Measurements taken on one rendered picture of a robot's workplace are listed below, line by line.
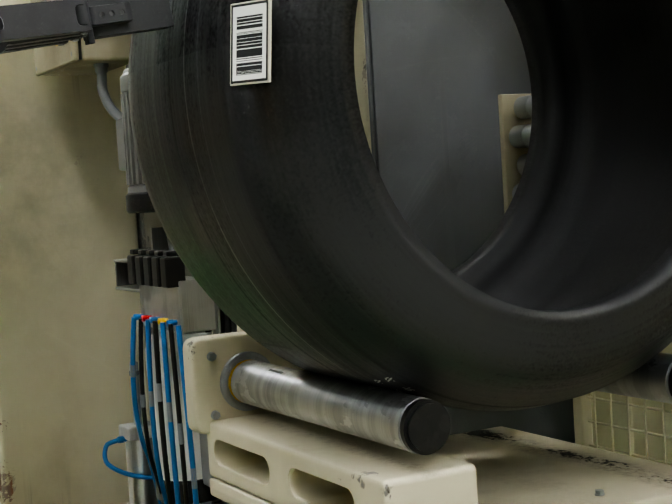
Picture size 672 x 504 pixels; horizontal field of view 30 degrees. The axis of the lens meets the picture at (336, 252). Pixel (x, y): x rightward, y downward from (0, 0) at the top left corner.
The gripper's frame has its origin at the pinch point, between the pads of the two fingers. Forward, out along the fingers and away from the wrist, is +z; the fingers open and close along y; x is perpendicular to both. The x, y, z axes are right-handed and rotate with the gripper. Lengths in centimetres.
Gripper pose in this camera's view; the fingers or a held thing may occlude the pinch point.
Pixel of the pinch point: (125, 14)
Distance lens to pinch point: 100.2
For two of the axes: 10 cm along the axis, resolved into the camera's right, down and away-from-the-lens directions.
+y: -4.8, -0.2, 8.8
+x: 1.8, 9.8, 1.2
